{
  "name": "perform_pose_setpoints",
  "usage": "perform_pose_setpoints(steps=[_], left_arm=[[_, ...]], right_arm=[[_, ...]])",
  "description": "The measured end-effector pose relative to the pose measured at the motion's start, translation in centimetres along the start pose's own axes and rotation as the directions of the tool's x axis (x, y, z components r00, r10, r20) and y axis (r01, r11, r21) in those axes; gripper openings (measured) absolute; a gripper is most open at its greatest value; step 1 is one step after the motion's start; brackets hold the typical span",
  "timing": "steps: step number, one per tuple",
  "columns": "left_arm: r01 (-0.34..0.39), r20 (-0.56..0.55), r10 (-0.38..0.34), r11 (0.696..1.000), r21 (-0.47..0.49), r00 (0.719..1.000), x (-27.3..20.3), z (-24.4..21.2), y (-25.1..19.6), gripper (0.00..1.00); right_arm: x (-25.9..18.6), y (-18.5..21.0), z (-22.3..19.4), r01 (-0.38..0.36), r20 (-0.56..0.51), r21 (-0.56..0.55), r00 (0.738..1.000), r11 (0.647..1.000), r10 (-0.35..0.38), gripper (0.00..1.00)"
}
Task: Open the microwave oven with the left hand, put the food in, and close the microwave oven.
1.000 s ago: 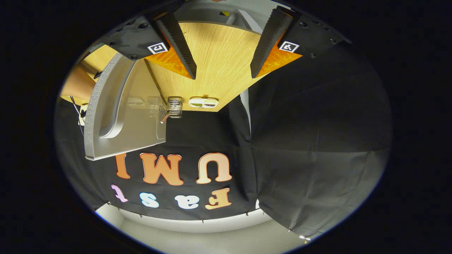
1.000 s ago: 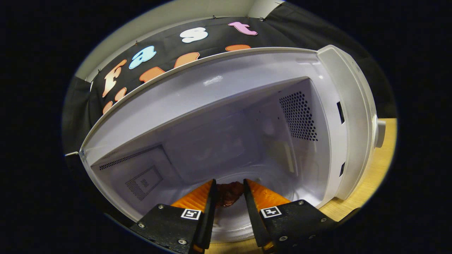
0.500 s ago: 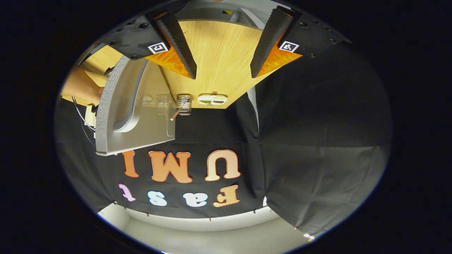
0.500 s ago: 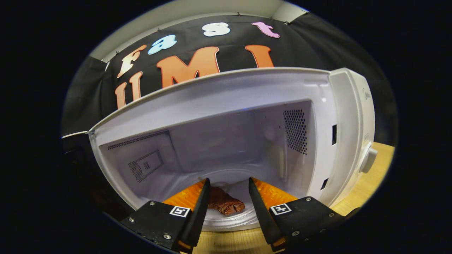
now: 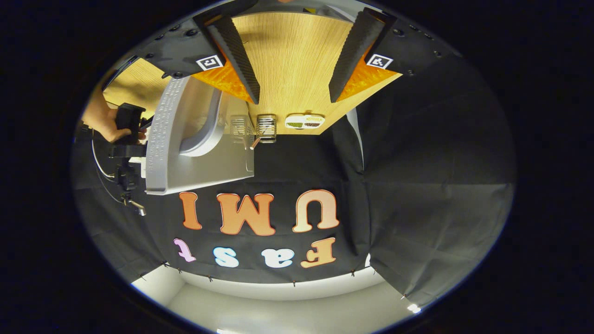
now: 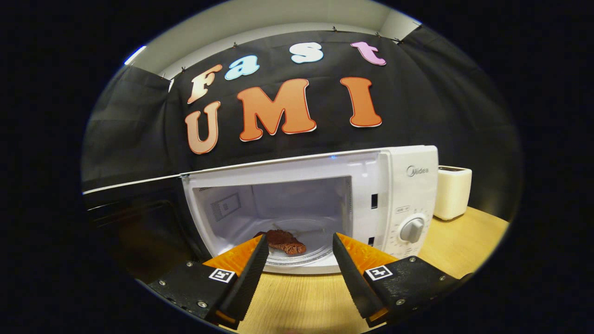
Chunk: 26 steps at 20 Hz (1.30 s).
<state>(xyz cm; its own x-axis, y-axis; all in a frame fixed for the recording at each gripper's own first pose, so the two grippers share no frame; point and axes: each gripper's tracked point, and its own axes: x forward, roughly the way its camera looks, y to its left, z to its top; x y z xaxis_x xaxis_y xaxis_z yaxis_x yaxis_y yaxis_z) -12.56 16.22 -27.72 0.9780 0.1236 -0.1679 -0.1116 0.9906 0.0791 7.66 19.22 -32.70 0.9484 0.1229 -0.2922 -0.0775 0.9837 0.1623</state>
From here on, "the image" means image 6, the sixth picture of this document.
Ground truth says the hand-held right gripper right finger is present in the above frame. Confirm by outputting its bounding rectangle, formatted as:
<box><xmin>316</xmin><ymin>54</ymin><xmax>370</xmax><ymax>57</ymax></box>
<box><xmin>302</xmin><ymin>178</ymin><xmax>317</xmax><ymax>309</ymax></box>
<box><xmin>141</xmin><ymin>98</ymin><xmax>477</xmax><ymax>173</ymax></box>
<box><xmin>332</xmin><ymin>232</ymin><xmax>471</xmax><ymax>328</ymax></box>

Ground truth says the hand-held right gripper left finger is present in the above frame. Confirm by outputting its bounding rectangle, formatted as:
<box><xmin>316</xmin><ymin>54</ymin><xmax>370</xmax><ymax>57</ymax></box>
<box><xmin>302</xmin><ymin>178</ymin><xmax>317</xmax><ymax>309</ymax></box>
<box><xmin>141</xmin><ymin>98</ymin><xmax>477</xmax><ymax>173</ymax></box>
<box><xmin>148</xmin><ymin>234</ymin><xmax>270</xmax><ymax>329</ymax></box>

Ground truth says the red meat piece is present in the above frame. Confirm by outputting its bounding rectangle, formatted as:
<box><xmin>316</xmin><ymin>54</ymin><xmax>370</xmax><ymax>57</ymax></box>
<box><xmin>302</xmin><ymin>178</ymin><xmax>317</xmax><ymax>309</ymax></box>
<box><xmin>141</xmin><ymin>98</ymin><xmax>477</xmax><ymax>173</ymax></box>
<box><xmin>254</xmin><ymin>230</ymin><xmax>307</xmax><ymax>256</ymax></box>

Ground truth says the white microwave oven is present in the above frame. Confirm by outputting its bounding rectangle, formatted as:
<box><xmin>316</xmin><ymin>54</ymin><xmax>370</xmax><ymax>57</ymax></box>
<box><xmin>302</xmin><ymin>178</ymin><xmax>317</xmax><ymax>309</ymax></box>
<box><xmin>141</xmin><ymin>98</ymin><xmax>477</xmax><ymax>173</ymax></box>
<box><xmin>83</xmin><ymin>145</ymin><xmax>439</xmax><ymax>279</ymax></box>

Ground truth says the glass turntable plate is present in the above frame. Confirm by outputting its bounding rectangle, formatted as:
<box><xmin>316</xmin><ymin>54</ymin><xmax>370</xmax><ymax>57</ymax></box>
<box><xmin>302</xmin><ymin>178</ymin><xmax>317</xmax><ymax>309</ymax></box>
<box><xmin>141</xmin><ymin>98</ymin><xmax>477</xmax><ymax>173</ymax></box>
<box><xmin>251</xmin><ymin>218</ymin><xmax>346</xmax><ymax>266</ymax></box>

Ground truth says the white toaster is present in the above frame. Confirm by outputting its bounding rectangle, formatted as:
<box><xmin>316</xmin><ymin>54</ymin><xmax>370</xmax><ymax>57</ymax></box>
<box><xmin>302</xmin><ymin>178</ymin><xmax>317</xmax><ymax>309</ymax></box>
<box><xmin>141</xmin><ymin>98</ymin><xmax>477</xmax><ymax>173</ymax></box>
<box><xmin>433</xmin><ymin>166</ymin><xmax>472</xmax><ymax>221</ymax></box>

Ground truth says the narrow ceiling light panel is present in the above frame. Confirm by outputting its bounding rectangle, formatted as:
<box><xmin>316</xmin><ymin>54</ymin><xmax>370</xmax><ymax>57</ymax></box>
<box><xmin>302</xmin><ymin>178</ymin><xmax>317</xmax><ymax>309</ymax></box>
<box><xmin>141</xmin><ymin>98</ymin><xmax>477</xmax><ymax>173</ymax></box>
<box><xmin>124</xmin><ymin>45</ymin><xmax>147</xmax><ymax>65</ymax></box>

